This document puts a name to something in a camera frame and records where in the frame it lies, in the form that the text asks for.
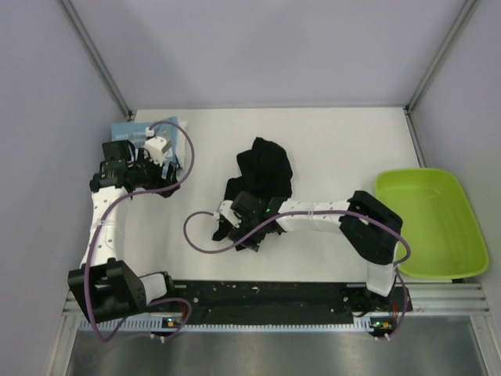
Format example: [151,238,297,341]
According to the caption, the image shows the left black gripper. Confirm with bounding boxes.
[128,148,179,198]

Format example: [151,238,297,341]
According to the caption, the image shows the black t shirt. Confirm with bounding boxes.
[211,136,294,254]

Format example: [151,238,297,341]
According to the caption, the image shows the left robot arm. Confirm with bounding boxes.
[67,136,178,324]

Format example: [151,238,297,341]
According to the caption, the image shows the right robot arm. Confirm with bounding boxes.
[218,190,403,310]

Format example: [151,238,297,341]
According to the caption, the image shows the folded blue printed t shirt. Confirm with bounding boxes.
[111,117,187,171]

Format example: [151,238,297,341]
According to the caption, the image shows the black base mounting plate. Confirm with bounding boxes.
[167,280,412,325]

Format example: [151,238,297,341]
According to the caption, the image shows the green plastic bin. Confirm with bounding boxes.
[374,168,490,280]

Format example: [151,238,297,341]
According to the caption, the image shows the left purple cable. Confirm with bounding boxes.
[81,119,196,342]

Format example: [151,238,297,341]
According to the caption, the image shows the purple cable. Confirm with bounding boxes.
[183,209,413,341]
[81,119,196,342]

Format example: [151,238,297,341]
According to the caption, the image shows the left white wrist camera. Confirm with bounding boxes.
[144,131,173,165]

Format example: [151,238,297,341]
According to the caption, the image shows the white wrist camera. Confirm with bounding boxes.
[217,200,242,228]
[144,131,173,165]

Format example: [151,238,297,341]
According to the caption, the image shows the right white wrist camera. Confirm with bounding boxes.
[217,200,242,228]

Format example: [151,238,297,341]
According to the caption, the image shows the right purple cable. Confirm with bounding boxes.
[183,209,413,341]

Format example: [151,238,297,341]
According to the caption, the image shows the left aluminium frame post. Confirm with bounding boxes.
[57,0,134,121]

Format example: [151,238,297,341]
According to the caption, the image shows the aluminium frame post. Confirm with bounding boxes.
[57,0,134,121]
[405,0,481,115]

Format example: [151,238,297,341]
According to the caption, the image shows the light blue cable duct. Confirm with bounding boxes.
[78,316,396,334]

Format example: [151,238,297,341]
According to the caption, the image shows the aluminium front rail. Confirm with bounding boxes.
[62,282,491,314]

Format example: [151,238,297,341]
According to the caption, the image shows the right aluminium frame post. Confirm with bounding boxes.
[405,0,481,115]

